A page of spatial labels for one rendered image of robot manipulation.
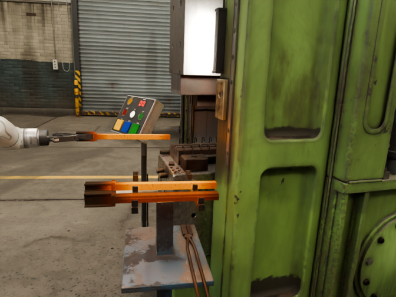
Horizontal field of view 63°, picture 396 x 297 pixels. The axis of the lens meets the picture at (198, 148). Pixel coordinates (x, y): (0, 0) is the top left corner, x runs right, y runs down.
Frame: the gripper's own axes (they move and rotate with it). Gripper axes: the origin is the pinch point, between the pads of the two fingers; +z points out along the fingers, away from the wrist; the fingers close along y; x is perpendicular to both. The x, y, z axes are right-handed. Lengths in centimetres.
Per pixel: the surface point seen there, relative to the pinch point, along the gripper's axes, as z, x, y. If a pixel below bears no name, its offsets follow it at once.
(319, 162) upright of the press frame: 97, -5, 47
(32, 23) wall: -146, 135, -836
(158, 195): 23, -6, 65
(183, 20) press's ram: 45, 54, 10
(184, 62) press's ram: 45, 35, 12
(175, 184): 31, -7, 54
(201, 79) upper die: 55, 28, 7
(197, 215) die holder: 50, -37, 22
